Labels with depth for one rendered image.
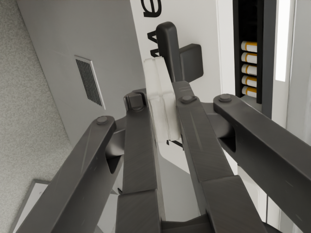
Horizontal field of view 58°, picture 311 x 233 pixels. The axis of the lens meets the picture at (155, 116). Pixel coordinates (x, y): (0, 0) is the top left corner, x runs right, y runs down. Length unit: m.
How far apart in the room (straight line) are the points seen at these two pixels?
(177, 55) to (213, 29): 0.03
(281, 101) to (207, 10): 0.13
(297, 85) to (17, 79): 0.97
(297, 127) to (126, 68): 0.31
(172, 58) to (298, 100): 0.13
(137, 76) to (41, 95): 0.72
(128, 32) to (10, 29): 0.69
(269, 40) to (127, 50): 0.26
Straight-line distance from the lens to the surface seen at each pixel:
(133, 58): 0.47
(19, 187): 1.27
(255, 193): 0.37
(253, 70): 0.34
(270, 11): 0.28
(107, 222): 1.54
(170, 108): 0.15
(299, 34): 0.27
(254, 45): 0.33
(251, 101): 0.41
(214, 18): 0.22
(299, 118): 0.29
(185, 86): 0.17
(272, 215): 0.40
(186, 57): 0.22
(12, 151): 1.20
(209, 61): 0.23
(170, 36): 0.21
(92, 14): 0.55
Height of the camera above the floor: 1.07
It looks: 47 degrees down
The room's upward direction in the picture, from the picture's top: 115 degrees clockwise
